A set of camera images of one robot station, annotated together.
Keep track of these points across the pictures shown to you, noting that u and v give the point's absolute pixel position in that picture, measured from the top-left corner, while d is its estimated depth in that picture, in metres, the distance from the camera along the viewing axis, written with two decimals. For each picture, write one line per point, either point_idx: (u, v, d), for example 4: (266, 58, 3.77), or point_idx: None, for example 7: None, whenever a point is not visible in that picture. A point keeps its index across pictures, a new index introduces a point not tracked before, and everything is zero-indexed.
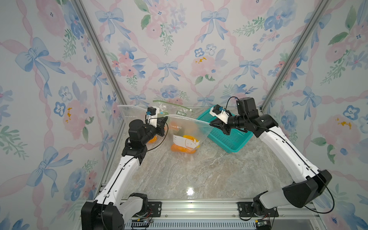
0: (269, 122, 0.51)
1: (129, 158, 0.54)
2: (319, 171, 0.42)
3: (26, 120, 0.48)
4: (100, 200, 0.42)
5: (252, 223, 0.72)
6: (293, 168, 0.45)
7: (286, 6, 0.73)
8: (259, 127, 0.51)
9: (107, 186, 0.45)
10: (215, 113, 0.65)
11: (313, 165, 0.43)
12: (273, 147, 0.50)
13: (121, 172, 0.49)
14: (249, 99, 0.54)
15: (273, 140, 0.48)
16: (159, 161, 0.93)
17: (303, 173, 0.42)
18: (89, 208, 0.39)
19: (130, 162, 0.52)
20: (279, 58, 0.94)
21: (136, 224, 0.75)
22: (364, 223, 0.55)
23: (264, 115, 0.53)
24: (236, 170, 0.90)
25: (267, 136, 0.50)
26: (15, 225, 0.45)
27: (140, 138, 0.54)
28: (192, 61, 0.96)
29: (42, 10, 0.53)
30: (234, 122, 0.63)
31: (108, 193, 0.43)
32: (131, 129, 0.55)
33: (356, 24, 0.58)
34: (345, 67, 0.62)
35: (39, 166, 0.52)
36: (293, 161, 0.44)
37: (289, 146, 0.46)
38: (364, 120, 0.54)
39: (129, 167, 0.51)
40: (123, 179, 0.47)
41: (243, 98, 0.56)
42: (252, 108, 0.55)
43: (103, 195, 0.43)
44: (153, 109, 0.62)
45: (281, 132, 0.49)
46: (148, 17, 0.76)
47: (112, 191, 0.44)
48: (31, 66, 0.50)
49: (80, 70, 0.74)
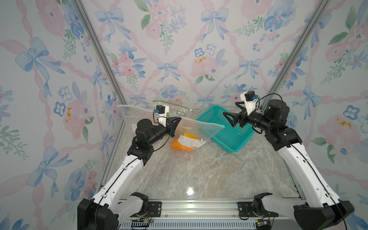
0: (293, 137, 0.48)
1: (133, 158, 0.53)
2: (339, 200, 0.38)
3: (26, 120, 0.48)
4: (97, 199, 0.41)
5: (252, 223, 0.72)
6: (310, 191, 0.42)
7: (286, 6, 0.73)
8: (280, 140, 0.48)
9: (106, 185, 0.45)
10: (245, 98, 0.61)
11: (334, 192, 0.39)
12: (293, 165, 0.46)
13: (122, 173, 0.48)
14: (285, 109, 0.46)
15: (293, 158, 0.45)
16: (159, 161, 0.93)
17: (320, 198, 0.39)
18: (85, 206, 0.40)
19: (133, 163, 0.51)
20: (279, 58, 0.94)
21: (136, 224, 0.75)
22: (364, 223, 0.55)
23: (289, 129, 0.50)
24: (236, 170, 0.90)
25: (286, 152, 0.47)
26: (15, 225, 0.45)
27: (146, 139, 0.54)
28: (192, 61, 0.96)
29: (42, 10, 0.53)
30: (255, 120, 0.58)
31: (105, 193, 0.43)
32: (138, 130, 0.52)
33: (356, 24, 0.58)
34: (345, 67, 0.62)
35: (39, 166, 0.52)
36: (312, 183, 0.41)
37: (310, 167, 0.43)
38: (364, 120, 0.54)
39: (131, 168, 0.50)
40: (123, 181, 0.46)
41: (279, 106, 0.48)
42: (283, 119, 0.49)
43: (100, 194, 0.42)
44: (160, 108, 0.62)
45: (305, 151, 0.45)
46: (148, 17, 0.76)
47: (110, 192, 0.43)
48: (31, 66, 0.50)
49: (80, 70, 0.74)
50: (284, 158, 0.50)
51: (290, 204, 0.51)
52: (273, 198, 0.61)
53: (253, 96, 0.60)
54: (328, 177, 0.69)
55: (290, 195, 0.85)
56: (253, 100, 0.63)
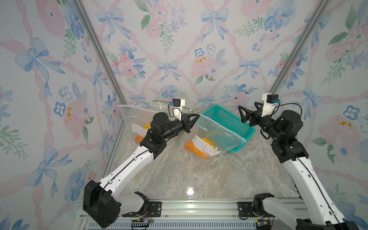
0: (299, 150, 0.47)
1: (144, 149, 0.52)
2: (344, 220, 0.37)
3: (26, 120, 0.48)
4: (103, 184, 0.42)
5: (252, 223, 0.72)
6: (313, 208, 0.41)
7: (286, 6, 0.73)
8: (286, 152, 0.48)
9: (114, 171, 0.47)
10: (266, 100, 0.63)
11: (339, 211, 0.38)
12: (296, 178, 0.46)
13: (132, 163, 0.48)
14: (298, 123, 0.45)
15: (298, 171, 0.45)
16: (159, 161, 0.93)
17: (323, 215, 0.38)
18: (91, 188, 0.41)
19: (143, 155, 0.50)
20: (279, 58, 0.94)
21: (136, 224, 0.75)
22: (364, 223, 0.55)
23: (296, 142, 0.49)
24: (236, 171, 0.90)
25: (291, 165, 0.47)
26: (15, 225, 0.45)
27: (160, 133, 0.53)
28: (192, 61, 0.96)
29: (42, 10, 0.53)
30: (266, 125, 0.56)
31: (111, 180, 0.43)
32: (154, 123, 0.51)
33: (356, 24, 0.58)
34: (345, 67, 0.62)
35: (39, 167, 0.52)
36: (316, 199, 0.40)
37: (315, 183, 0.42)
38: (364, 120, 0.54)
39: (141, 159, 0.49)
40: (130, 172, 0.46)
41: (294, 120, 0.46)
42: (293, 132, 0.47)
43: (107, 179, 0.43)
44: (178, 101, 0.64)
45: (311, 166, 0.45)
46: (148, 17, 0.76)
47: (116, 180, 0.43)
48: (31, 66, 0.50)
49: (80, 70, 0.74)
50: (289, 172, 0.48)
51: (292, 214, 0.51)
52: (274, 202, 0.61)
53: (275, 98, 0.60)
54: (328, 177, 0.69)
55: (290, 195, 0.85)
56: (274, 103, 0.60)
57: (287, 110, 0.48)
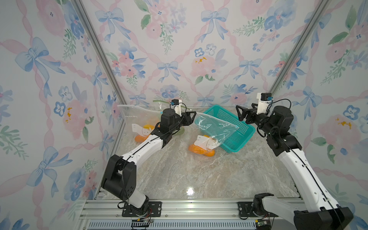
0: (293, 143, 0.50)
1: (155, 136, 0.61)
2: (338, 206, 0.39)
3: (26, 120, 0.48)
4: (125, 157, 0.48)
5: (252, 223, 0.72)
6: (308, 196, 0.42)
7: (286, 6, 0.73)
8: (280, 146, 0.50)
9: (133, 150, 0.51)
10: (260, 97, 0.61)
11: (332, 197, 0.40)
12: (291, 169, 0.48)
13: (147, 144, 0.55)
14: (288, 117, 0.48)
15: (292, 162, 0.47)
16: (159, 161, 0.93)
17: (317, 201, 0.40)
18: (114, 160, 0.46)
19: (156, 140, 0.59)
20: (279, 58, 0.94)
21: (136, 224, 0.75)
22: (364, 223, 0.55)
23: (290, 135, 0.52)
24: (236, 170, 0.90)
25: (285, 156, 0.49)
26: (15, 225, 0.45)
27: (169, 125, 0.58)
28: (192, 61, 0.95)
29: (42, 10, 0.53)
30: (261, 120, 0.60)
31: (132, 155, 0.50)
32: (164, 115, 0.62)
33: (356, 24, 0.58)
34: (345, 67, 0.62)
35: (39, 166, 0.52)
36: (310, 187, 0.42)
37: (309, 171, 0.44)
38: (364, 120, 0.54)
39: (154, 143, 0.57)
40: (147, 150, 0.53)
41: (283, 113, 0.49)
42: (285, 125, 0.50)
43: (128, 154, 0.49)
44: (176, 99, 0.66)
45: (304, 156, 0.47)
46: (148, 17, 0.76)
47: (136, 155, 0.50)
48: (31, 66, 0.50)
49: (80, 70, 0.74)
50: (283, 162, 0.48)
51: (290, 208, 0.51)
52: (273, 200, 0.62)
53: (268, 96, 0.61)
54: (328, 177, 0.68)
55: (290, 195, 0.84)
56: (267, 100, 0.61)
57: (279, 106, 0.52)
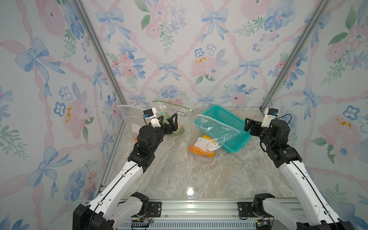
0: (293, 155, 0.51)
1: (132, 165, 0.52)
2: (339, 220, 0.38)
3: (26, 120, 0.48)
4: (93, 206, 0.41)
5: (252, 223, 0.72)
6: (309, 208, 0.42)
7: (286, 6, 0.73)
8: (280, 157, 0.52)
9: (105, 190, 0.45)
10: (265, 111, 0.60)
11: (333, 211, 0.40)
12: (292, 182, 0.49)
13: (121, 179, 0.48)
14: (286, 128, 0.51)
15: (293, 174, 0.48)
16: (159, 161, 0.93)
17: (318, 214, 0.40)
18: (80, 212, 0.40)
19: (132, 170, 0.50)
20: (279, 58, 0.94)
21: (136, 224, 0.75)
22: (364, 223, 0.55)
23: (290, 147, 0.53)
24: (236, 171, 0.90)
25: (285, 168, 0.50)
26: (15, 225, 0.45)
27: (147, 146, 0.55)
28: (192, 61, 0.96)
29: (42, 10, 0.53)
30: (263, 132, 0.63)
31: (102, 201, 0.42)
32: (140, 137, 0.52)
33: (356, 24, 0.58)
34: (345, 67, 0.62)
35: (39, 166, 0.52)
36: (310, 200, 0.42)
37: (309, 184, 0.44)
38: (364, 120, 0.54)
39: (130, 175, 0.49)
40: (121, 188, 0.46)
41: (281, 125, 0.52)
42: (284, 137, 0.53)
43: (96, 201, 0.42)
44: (149, 111, 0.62)
45: (304, 168, 0.47)
46: (148, 17, 0.76)
47: (106, 200, 0.43)
48: (31, 66, 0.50)
49: (80, 70, 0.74)
50: (283, 174, 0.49)
51: (292, 217, 0.50)
52: (274, 203, 0.61)
53: (274, 111, 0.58)
54: (328, 177, 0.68)
55: (290, 195, 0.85)
56: (272, 115, 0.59)
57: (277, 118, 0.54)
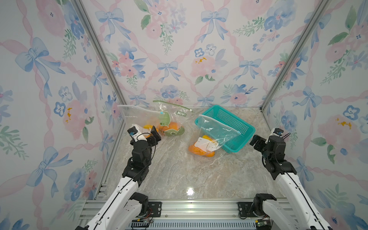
0: (288, 168, 0.55)
1: (128, 180, 0.53)
2: (329, 226, 0.40)
3: (25, 120, 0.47)
4: (91, 226, 0.41)
5: (252, 223, 0.72)
6: (301, 216, 0.44)
7: (286, 6, 0.73)
8: (276, 170, 0.56)
9: (101, 210, 0.45)
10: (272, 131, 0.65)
11: (325, 219, 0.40)
12: (286, 191, 0.52)
13: (117, 197, 0.48)
14: (281, 143, 0.57)
15: (286, 183, 0.51)
16: (159, 161, 0.93)
17: (308, 220, 0.42)
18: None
19: (128, 186, 0.52)
20: (279, 58, 0.94)
21: (136, 224, 0.75)
22: (364, 223, 0.55)
23: (286, 161, 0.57)
24: (236, 171, 0.90)
25: (281, 178, 0.54)
26: (15, 225, 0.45)
27: (142, 159, 0.58)
28: (192, 61, 0.96)
29: (42, 10, 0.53)
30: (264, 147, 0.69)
31: (100, 220, 0.43)
32: (134, 150, 0.55)
33: (356, 24, 0.58)
34: (345, 67, 0.62)
35: (39, 167, 0.52)
36: (302, 207, 0.45)
37: (302, 194, 0.47)
38: (364, 120, 0.54)
39: (126, 190, 0.51)
40: (119, 205, 0.47)
41: (277, 140, 0.59)
42: (281, 152, 0.59)
43: (95, 221, 0.43)
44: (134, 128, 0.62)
45: (299, 180, 0.51)
46: (148, 17, 0.76)
47: (105, 218, 0.43)
48: (31, 66, 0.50)
49: (80, 70, 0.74)
50: (280, 185, 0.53)
51: (291, 226, 0.50)
52: (275, 207, 0.60)
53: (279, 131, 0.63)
54: (328, 177, 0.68)
55: None
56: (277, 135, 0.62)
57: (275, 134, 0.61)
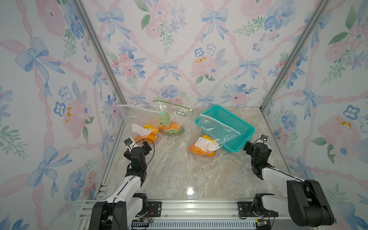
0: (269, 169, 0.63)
1: (131, 177, 0.61)
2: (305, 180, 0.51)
3: (25, 120, 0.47)
4: (110, 200, 0.46)
5: (252, 222, 0.72)
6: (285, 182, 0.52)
7: (286, 6, 0.73)
8: (259, 172, 0.68)
9: (115, 193, 0.50)
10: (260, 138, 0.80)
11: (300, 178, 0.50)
12: (270, 178, 0.61)
13: (127, 184, 0.56)
14: (264, 150, 0.68)
15: (269, 171, 0.62)
16: (159, 161, 0.93)
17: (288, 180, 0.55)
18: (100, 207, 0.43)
19: (134, 179, 0.60)
20: (279, 58, 0.94)
21: (136, 224, 0.75)
22: (364, 223, 0.55)
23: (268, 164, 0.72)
24: (236, 170, 0.90)
25: (265, 173, 0.64)
26: (15, 225, 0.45)
27: (140, 162, 0.67)
28: (192, 61, 0.95)
29: (42, 10, 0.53)
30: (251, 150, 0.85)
31: (117, 195, 0.49)
32: (133, 155, 0.64)
33: (356, 24, 0.58)
34: (345, 67, 0.62)
35: (39, 166, 0.52)
36: (282, 176, 0.54)
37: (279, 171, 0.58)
38: (364, 120, 0.54)
39: (133, 181, 0.58)
40: (130, 189, 0.53)
41: (260, 147, 0.70)
42: (264, 156, 0.69)
43: (112, 196, 0.49)
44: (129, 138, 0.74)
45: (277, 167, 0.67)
46: (148, 16, 0.76)
47: (120, 194, 0.49)
48: (31, 66, 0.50)
49: (80, 70, 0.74)
50: (268, 179, 0.63)
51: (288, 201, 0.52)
52: (272, 196, 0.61)
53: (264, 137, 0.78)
54: (328, 177, 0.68)
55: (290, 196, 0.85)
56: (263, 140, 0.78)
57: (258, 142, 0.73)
